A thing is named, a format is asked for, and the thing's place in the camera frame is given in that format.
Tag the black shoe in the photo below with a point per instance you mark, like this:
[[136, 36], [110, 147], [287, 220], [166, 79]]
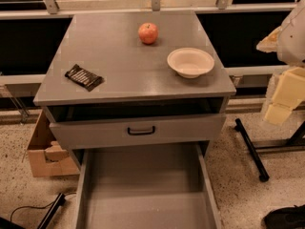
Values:
[[286, 218]]

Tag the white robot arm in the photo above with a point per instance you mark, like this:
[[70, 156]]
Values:
[[288, 42]]

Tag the black drawer handle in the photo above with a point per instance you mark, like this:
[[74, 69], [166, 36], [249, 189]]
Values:
[[149, 131]]

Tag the white paper bowl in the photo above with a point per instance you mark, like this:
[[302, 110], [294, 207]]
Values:
[[190, 62]]

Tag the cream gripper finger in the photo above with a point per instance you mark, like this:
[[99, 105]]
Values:
[[277, 114], [290, 89]]

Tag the grey top drawer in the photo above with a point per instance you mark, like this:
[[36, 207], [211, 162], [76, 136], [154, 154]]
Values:
[[113, 132]]

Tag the brown cardboard box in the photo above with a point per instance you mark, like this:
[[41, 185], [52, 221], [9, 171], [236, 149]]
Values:
[[47, 158]]

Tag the red apple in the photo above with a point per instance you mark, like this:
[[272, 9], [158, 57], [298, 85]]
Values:
[[148, 33]]

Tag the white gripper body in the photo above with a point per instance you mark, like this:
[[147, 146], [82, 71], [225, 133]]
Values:
[[293, 38]]

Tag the grey drawer cabinet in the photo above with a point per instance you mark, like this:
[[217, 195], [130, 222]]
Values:
[[138, 81]]

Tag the black rxbar chocolate bar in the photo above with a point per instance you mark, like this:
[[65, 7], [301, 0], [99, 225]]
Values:
[[84, 78]]

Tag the open grey middle drawer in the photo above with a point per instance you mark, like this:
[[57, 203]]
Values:
[[164, 186]]

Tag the black stand leg left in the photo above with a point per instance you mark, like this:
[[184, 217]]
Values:
[[59, 201]]

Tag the metal window railing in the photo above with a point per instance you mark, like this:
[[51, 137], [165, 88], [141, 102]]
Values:
[[155, 0]]

